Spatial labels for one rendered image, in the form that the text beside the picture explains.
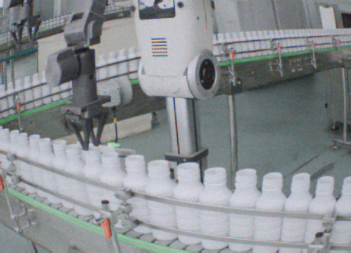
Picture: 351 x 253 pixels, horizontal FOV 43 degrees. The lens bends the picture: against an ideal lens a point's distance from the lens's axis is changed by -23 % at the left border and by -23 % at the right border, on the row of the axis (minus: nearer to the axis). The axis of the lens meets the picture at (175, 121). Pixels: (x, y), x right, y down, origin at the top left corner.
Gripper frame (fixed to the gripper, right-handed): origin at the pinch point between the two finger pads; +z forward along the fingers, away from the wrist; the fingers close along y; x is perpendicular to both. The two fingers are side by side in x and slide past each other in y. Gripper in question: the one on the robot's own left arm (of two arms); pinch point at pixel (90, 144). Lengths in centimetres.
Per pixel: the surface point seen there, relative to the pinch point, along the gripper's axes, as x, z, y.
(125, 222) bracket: -11.8, 13.3, -5.6
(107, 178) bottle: -6.4, 5.3, -2.8
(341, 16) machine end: 42, -13, 381
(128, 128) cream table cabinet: 276, 107, 322
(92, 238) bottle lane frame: 1.2, 22.0, -5.3
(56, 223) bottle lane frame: 15.3, 22.2, -5.3
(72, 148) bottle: 7.3, 2.0, 0.6
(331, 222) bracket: -57, 7, -6
